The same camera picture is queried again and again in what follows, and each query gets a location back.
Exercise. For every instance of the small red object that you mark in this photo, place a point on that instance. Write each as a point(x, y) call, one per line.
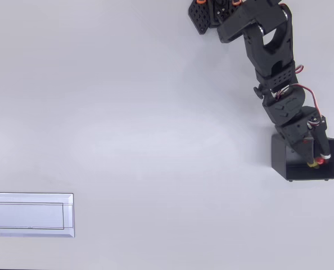
point(320, 161)

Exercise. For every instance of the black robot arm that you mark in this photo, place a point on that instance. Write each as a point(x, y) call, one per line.
point(271, 47)

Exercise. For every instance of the black robot base orange clamps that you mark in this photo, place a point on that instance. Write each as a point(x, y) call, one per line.
point(200, 17)

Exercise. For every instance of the black plastic box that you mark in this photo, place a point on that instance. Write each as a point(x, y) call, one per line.
point(282, 160)

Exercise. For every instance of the white rectangular cover plate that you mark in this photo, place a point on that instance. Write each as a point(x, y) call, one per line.
point(29, 215)

